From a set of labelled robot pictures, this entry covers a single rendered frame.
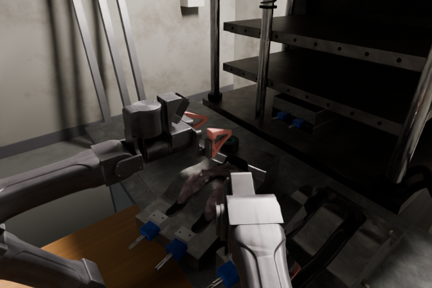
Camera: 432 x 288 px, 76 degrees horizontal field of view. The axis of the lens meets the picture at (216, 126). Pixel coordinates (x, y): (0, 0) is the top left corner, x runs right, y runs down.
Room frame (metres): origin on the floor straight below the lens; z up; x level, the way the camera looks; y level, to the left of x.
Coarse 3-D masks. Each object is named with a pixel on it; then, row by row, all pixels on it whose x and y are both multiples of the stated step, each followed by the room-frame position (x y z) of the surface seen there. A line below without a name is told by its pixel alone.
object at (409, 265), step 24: (120, 120) 1.42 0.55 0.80; (216, 120) 1.42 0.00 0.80; (264, 144) 1.16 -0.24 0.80; (144, 168) 0.96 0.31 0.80; (168, 168) 0.96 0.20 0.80; (288, 168) 0.96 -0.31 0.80; (312, 168) 0.96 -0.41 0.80; (144, 192) 0.81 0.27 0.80; (288, 192) 0.81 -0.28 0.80; (384, 216) 0.69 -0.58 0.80; (408, 240) 0.59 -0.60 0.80; (384, 264) 0.51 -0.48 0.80; (408, 264) 0.51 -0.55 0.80
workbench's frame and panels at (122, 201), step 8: (88, 136) 1.30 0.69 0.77; (112, 184) 1.26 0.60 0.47; (120, 184) 0.90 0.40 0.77; (112, 192) 1.30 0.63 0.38; (120, 192) 1.14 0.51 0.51; (128, 192) 0.82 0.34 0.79; (112, 200) 1.33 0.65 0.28; (120, 200) 1.17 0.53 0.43; (128, 200) 1.03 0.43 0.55; (120, 208) 1.20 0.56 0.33
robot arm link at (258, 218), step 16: (240, 208) 0.26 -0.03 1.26; (256, 208) 0.26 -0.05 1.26; (272, 208) 0.26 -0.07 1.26; (240, 224) 0.24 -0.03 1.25; (256, 224) 0.24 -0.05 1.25; (272, 224) 0.24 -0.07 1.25; (240, 240) 0.22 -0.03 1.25; (256, 240) 0.22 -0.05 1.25; (272, 240) 0.22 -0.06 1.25; (240, 256) 0.20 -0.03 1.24; (256, 256) 0.20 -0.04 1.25; (272, 256) 0.20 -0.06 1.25; (240, 272) 0.20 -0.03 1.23; (256, 272) 0.18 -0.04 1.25; (272, 272) 0.18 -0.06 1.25; (288, 272) 0.19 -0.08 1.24
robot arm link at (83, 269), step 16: (0, 224) 0.35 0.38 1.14; (0, 240) 0.32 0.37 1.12; (16, 240) 0.34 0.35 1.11; (0, 256) 0.29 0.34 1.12; (16, 256) 0.31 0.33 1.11; (32, 256) 0.33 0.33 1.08; (48, 256) 0.35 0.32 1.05; (0, 272) 0.29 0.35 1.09; (16, 272) 0.30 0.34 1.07; (32, 272) 0.32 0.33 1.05; (48, 272) 0.33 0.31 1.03; (64, 272) 0.34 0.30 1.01; (80, 272) 0.37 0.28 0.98; (96, 272) 0.39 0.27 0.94
